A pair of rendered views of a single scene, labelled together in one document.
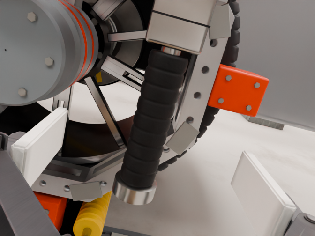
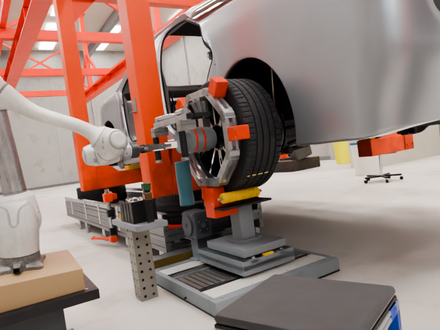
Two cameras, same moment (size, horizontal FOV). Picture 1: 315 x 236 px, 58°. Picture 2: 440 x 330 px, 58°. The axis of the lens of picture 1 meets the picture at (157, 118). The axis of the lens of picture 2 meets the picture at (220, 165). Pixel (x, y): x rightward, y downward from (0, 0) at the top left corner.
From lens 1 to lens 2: 1.92 m
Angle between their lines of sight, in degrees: 64
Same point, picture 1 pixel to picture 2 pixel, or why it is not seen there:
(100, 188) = (218, 180)
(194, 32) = (179, 126)
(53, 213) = (212, 192)
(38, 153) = not seen: hidden behind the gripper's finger
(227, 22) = (223, 114)
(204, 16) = (179, 124)
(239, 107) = (234, 137)
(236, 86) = (231, 131)
